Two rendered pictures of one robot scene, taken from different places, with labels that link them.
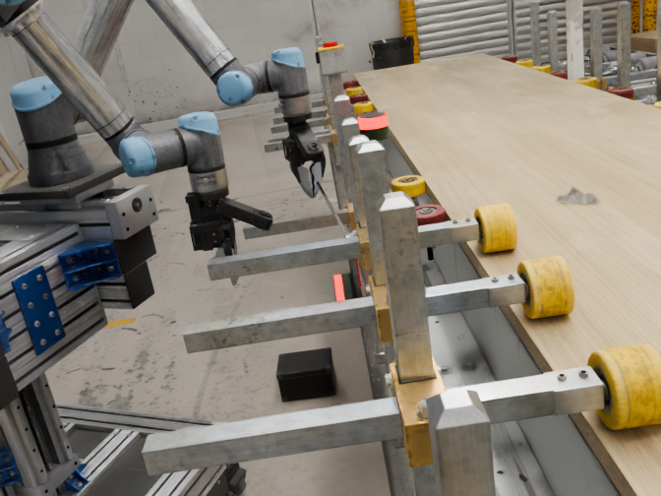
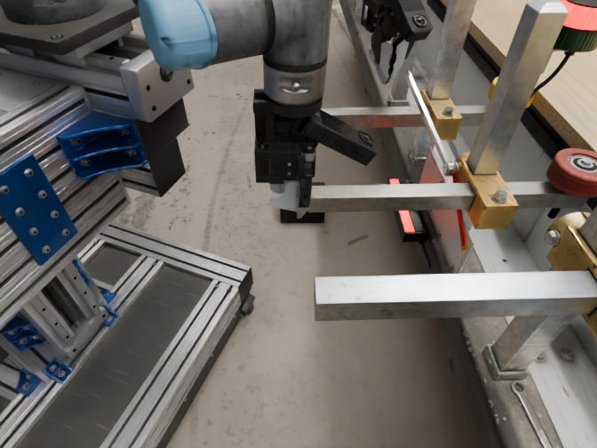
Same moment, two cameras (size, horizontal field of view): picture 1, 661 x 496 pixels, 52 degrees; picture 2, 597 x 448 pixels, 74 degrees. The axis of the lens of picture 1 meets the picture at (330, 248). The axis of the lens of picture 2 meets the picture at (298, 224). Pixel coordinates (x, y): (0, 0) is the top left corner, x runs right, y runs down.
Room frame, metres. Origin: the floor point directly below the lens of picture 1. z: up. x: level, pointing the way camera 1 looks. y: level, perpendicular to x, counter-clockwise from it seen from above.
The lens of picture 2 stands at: (0.88, 0.24, 1.26)
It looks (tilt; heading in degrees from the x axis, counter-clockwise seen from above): 46 degrees down; 358
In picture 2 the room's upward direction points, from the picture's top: straight up
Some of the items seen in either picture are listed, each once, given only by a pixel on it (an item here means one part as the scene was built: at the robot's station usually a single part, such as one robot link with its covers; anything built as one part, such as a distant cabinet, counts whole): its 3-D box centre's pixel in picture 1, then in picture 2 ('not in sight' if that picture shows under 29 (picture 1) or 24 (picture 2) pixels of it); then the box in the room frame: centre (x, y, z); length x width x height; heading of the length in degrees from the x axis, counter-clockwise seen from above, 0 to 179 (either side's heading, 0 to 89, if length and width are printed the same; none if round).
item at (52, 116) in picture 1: (43, 107); not in sight; (1.62, 0.61, 1.21); 0.13 x 0.12 x 0.14; 171
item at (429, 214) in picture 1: (428, 234); (568, 189); (1.33, -0.21, 0.85); 0.08 x 0.08 x 0.11
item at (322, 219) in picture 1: (330, 218); (405, 117); (1.58, -0.01, 0.84); 0.44 x 0.03 x 0.04; 89
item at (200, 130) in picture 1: (200, 142); (293, 7); (1.33, 0.22, 1.12); 0.09 x 0.08 x 0.11; 119
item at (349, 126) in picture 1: (364, 228); (481, 165); (1.37, -0.08, 0.87); 0.04 x 0.04 x 0.48; 89
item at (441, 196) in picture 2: not in sight; (445, 197); (1.33, -0.02, 0.84); 0.43 x 0.03 x 0.04; 89
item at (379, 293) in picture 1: (390, 301); not in sight; (0.85, -0.07, 0.95); 0.14 x 0.06 x 0.05; 179
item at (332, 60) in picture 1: (332, 60); not in sight; (1.88, -0.09, 1.18); 0.07 x 0.07 x 0.08; 89
